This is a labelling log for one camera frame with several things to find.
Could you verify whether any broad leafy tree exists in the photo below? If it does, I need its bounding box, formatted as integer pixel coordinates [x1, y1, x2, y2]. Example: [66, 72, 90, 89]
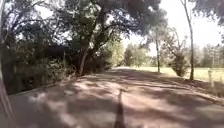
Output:
[122, 43, 152, 68]

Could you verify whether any grey paved path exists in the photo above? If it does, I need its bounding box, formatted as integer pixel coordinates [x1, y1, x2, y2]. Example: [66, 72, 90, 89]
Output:
[0, 66, 224, 128]

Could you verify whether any slender tree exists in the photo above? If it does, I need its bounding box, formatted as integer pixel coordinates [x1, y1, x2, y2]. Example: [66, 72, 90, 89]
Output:
[146, 25, 168, 74]

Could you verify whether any dense wood of trees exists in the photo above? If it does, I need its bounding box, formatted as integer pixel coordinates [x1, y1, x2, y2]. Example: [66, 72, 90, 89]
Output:
[0, 0, 168, 96]

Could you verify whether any green bush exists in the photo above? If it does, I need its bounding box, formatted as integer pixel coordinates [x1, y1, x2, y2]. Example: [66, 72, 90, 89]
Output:
[169, 49, 191, 78]

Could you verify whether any thin tall tree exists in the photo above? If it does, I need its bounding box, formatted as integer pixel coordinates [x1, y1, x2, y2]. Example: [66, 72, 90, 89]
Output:
[179, 0, 202, 82]

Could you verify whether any grass field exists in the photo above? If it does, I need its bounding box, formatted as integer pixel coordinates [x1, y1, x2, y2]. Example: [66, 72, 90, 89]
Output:
[132, 65, 224, 84]

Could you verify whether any distant row of trees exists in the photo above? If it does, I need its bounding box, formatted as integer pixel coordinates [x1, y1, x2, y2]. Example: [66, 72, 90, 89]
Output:
[193, 44, 224, 70]

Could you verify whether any pale post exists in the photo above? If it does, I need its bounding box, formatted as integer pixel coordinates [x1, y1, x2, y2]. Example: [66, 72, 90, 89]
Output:
[207, 68, 215, 88]

